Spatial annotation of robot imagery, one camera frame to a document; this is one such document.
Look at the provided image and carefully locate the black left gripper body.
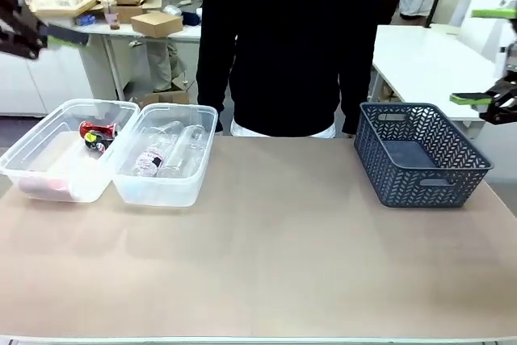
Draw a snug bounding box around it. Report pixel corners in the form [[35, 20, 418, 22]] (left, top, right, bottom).
[[0, 0, 49, 59]]

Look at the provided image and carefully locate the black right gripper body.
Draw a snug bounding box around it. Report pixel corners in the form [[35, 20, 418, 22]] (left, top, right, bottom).
[[500, 17, 517, 79]]

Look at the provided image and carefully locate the black soda can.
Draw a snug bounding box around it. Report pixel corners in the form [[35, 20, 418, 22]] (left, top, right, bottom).
[[85, 130, 115, 155]]

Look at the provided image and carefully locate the clear plastic bin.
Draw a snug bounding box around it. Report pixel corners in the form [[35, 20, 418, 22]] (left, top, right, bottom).
[[111, 103, 219, 208], [0, 98, 141, 204]]

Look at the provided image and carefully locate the clear plastic bottle with label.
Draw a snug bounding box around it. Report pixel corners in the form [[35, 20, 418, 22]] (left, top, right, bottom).
[[132, 134, 171, 179]]

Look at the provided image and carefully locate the person's left forearm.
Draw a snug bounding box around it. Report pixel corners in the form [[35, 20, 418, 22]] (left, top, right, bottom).
[[338, 49, 375, 136]]

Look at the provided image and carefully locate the person's right forearm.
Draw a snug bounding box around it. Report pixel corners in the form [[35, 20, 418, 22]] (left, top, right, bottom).
[[195, 49, 233, 122]]

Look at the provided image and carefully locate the dark blue woven-pattern basket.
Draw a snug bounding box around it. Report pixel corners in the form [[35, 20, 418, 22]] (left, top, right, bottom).
[[354, 101, 496, 208]]

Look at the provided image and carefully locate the plastic cup with drink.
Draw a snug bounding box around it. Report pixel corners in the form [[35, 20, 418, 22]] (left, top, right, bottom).
[[103, 0, 120, 31]]

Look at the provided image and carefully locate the white background table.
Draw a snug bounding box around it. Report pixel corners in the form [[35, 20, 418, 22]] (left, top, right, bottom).
[[36, 13, 203, 102]]

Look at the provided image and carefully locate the white cabinet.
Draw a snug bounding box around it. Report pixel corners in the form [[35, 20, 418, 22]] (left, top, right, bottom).
[[0, 44, 94, 116]]

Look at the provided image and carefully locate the white side table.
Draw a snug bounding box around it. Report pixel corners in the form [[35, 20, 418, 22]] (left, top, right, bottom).
[[370, 23, 504, 128]]

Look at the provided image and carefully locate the open cardboard box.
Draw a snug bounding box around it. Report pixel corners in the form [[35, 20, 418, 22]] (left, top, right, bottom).
[[115, 0, 163, 23]]

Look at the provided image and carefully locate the closed cardboard box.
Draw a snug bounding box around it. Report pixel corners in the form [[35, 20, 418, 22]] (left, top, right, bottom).
[[130, 11, 185, 38]]

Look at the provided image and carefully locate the cardboard box on floor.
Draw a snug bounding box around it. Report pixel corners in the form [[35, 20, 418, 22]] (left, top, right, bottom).
[[138, 90, 191, 108]]

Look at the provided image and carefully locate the navy blue cloth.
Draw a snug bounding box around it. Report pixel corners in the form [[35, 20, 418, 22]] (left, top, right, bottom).
[[181, 9, 203, 27]]

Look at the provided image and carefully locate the person in black sweater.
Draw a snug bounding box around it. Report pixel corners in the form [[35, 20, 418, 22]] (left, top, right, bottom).
[[195, 0, 383, 138]]

